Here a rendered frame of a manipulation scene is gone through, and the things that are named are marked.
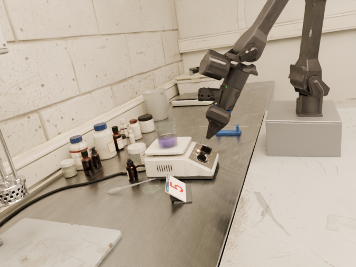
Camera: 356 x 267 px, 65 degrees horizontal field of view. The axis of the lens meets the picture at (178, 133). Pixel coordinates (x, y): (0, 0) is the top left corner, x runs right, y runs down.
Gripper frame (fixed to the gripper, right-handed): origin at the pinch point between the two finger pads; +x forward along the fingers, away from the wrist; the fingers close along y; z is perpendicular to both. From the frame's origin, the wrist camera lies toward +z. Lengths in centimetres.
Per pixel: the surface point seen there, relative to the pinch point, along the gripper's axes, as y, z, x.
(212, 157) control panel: 1.2, -3.7, 9.6
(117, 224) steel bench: 29.6, 10.1, 21.9
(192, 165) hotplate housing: 9.1, 0.7, 10.6
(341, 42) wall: -133, -51, -39
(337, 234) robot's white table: 29.3, -29.1, -0.8
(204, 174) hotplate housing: 9.1, -3.5, 11.6
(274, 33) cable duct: -132, -9, -28
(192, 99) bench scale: -84, 19, 22
